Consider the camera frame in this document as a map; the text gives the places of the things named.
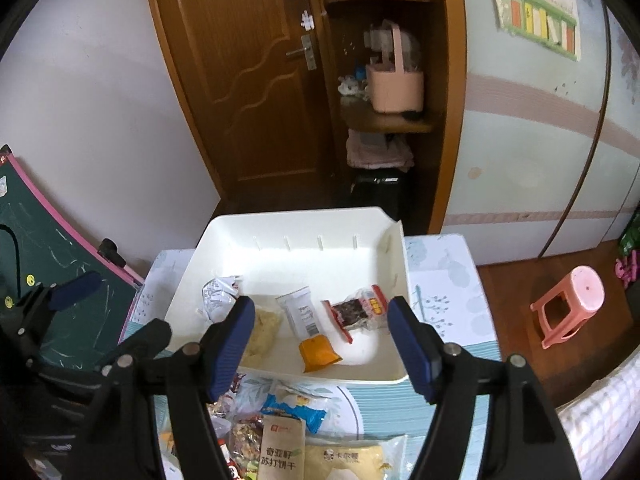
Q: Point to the mixed nut packet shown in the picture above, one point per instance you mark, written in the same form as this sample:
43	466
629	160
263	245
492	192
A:
242	437

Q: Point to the blue snack packet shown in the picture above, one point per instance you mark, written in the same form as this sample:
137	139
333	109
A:
295	410

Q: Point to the green plastic bag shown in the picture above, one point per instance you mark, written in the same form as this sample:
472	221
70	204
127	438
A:
630	240

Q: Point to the black chalkboard knob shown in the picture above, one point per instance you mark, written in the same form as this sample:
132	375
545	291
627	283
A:
111	252

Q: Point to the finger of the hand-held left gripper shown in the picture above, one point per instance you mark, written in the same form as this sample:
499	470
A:
75	291
152	337

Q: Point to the yellow flaky snack packet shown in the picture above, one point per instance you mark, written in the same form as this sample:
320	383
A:
262	332

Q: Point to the green chalkboard pink frame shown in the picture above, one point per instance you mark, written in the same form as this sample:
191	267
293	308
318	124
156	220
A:
60	240

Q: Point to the pale green sliding wardrobe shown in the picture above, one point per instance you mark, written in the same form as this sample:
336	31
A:
525	160

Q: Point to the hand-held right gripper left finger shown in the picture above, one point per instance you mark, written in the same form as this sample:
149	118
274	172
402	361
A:
231	350

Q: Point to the crumpled silver wrapper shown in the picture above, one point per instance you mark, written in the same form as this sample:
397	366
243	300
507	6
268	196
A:
219	296

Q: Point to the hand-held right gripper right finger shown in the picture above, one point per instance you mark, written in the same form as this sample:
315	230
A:
411	350

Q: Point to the clear yellow cake packet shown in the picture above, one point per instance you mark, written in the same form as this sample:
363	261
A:
345	460

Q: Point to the white snack packet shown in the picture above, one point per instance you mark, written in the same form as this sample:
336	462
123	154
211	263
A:
300	312

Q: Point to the pink plastic stool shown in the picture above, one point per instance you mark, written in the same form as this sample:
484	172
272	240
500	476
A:
582	292

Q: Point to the pile of small trinkets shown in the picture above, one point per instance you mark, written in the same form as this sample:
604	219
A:
352	82

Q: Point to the black box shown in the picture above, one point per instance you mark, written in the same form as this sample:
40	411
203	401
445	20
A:
380	190

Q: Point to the folded pink cloths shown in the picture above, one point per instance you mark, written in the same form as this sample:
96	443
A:
377	152

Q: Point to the pink toy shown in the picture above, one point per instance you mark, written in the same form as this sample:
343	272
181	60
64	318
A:
629	269

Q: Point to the white door hook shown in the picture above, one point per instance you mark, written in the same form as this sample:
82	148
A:
307	20

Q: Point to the beige cracker packet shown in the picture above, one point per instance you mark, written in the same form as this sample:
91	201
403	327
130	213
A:
282	447

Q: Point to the orange snack packet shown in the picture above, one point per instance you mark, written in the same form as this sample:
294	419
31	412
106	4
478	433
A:
317	353

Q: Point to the wall poster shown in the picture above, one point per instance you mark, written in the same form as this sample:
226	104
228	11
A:
540	10

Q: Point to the brown wooden door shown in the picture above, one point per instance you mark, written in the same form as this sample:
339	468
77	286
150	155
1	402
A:
240	85

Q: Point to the white checked bedsheet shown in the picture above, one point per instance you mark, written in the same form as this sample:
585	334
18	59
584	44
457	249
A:
600	425

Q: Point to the red dark snack packet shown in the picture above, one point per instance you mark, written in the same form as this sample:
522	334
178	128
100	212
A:
357	312

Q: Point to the wooden corner shelf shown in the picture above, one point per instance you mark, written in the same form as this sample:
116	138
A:
385	122

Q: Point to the white plastic storage bin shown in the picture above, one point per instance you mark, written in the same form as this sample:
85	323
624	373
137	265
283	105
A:
300	265

